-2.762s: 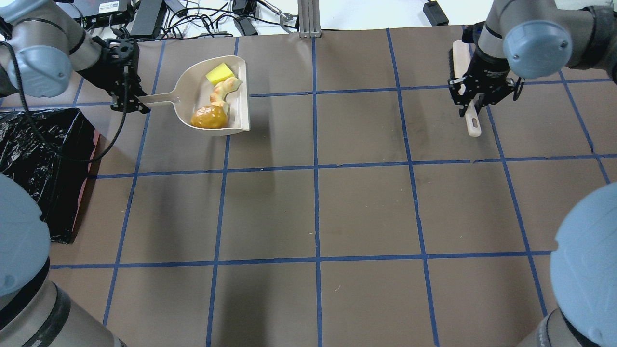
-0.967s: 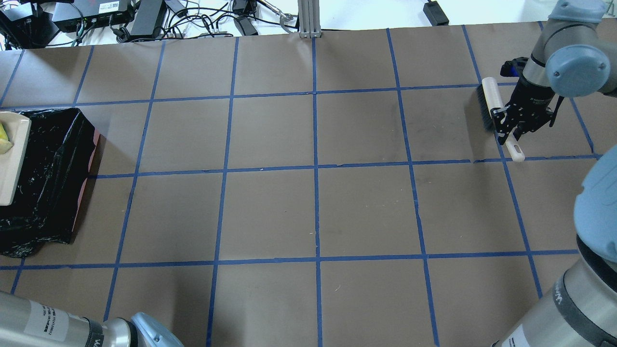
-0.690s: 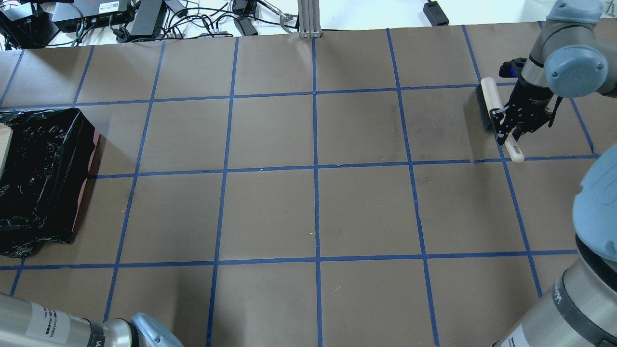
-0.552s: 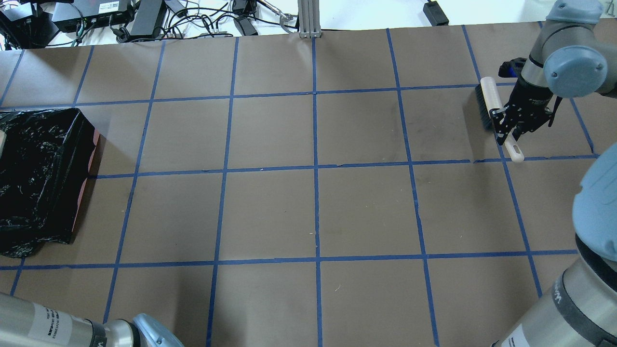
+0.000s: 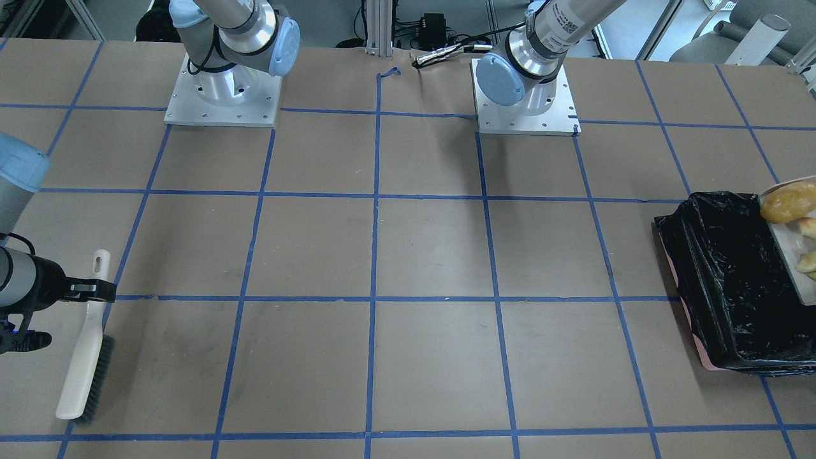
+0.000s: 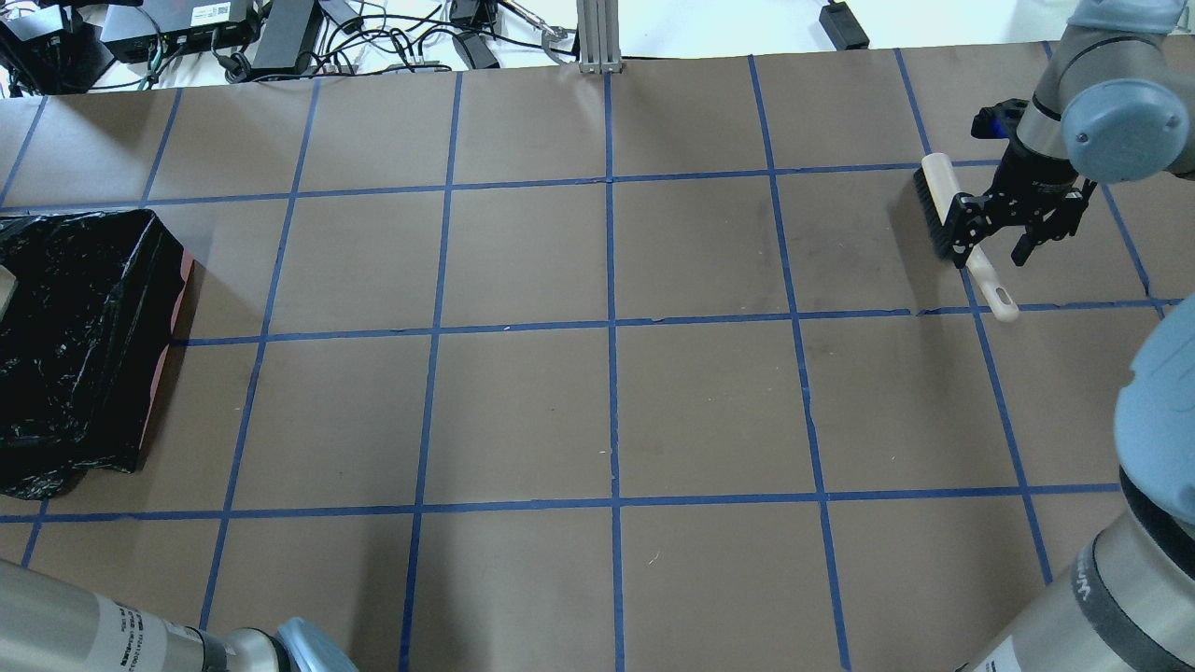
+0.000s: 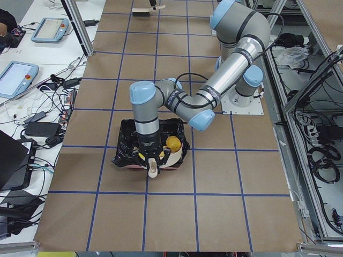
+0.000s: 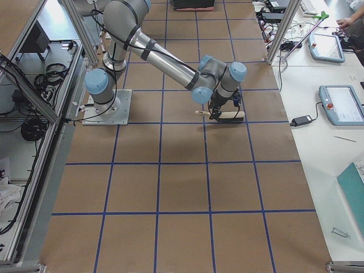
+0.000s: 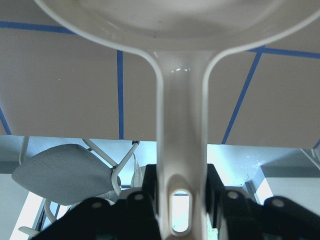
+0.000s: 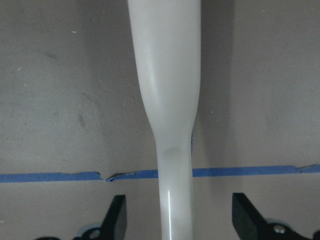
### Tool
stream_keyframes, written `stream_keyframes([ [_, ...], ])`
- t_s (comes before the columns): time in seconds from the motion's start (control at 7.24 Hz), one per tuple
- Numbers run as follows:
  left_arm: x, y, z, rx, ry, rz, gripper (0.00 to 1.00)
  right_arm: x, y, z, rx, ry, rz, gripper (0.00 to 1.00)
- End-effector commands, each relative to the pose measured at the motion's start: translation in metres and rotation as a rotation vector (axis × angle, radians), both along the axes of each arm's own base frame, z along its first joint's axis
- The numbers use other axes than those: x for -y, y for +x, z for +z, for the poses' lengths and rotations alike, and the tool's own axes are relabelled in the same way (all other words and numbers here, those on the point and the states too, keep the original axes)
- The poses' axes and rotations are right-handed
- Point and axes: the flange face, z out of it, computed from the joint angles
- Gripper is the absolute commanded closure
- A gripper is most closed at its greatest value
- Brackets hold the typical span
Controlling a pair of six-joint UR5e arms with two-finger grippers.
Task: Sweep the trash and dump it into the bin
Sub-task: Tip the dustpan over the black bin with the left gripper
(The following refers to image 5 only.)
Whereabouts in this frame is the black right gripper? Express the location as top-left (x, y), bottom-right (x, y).
top-left (25, 256), bottom-right (117, 312)

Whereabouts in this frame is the beige hand brush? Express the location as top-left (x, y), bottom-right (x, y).
top-left (55, 248), bottom-right (115, 424)

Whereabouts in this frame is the beige plastic dustpan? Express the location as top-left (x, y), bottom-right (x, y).
top-left (759, 175), bottom-right (815, 305)

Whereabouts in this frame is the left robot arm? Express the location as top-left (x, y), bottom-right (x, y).
top-left (476, 1), bottom-right (623, 106)

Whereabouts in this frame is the bin with black bag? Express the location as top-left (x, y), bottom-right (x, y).
top-left (653, 191), bottom-right (815, 377)

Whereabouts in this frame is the yellow toy pepper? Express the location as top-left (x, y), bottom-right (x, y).
top-left (761, 181), bottom-right (815, 224)

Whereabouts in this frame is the beige toy food slice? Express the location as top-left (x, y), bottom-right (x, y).
top-left (798, 217), bottom-right (816, 240)

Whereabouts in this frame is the grey office chair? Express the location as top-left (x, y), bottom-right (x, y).
top-left (669, 1), bottom-right (815, 65)

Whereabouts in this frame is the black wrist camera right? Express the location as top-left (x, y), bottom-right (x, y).
top-left (1, 321), bottom-right (52, 354)

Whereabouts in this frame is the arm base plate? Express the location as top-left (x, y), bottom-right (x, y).
top-left (471, 59), bottom-right (582, 136)
top-left (164, 55), bottom-right (283, 128)

